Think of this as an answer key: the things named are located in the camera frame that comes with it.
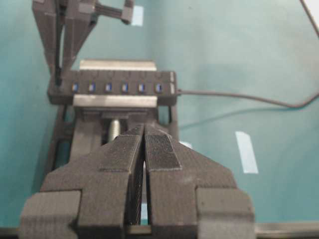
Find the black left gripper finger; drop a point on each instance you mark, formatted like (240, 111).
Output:
(191, 196)
(94, 196)

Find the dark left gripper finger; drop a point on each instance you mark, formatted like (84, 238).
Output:
(80, 19)
(46, 14)

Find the black multi-port USB hub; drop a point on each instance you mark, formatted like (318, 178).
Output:
(161, 84)

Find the light blue tape strip top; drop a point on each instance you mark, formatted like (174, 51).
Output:
(138, 16)

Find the light blue tape strip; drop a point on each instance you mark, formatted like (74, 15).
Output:
(138, 16)
(246, 151)

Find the light blue tape strip right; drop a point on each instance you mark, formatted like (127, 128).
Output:
(246, 151)

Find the dark grey bench vise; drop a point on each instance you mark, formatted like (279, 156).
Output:
(93, 120)

